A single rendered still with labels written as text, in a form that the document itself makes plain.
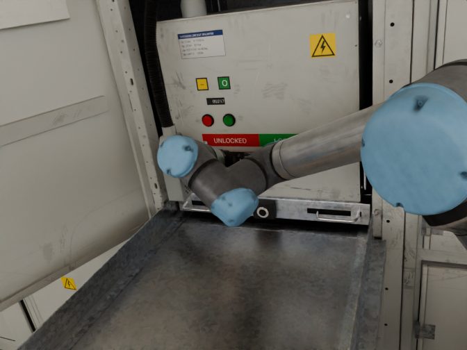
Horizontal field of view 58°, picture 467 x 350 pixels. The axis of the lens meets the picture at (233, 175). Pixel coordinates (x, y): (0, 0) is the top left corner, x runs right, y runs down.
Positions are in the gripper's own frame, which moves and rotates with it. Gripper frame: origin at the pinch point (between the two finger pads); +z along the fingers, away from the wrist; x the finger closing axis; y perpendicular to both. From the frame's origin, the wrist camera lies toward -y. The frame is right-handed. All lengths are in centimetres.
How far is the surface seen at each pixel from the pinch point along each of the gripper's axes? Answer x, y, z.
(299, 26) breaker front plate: 31.4, 17.4, -11.7
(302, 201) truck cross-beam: -6.1, 15.5, 8.5
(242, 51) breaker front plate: 27.8, 3.4, -9.7
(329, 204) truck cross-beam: -6.6, 22.2, 8.8
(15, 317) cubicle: -62, -110, 35
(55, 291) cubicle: -45, -80, 25
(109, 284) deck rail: -28.4, -22.5, -17.8
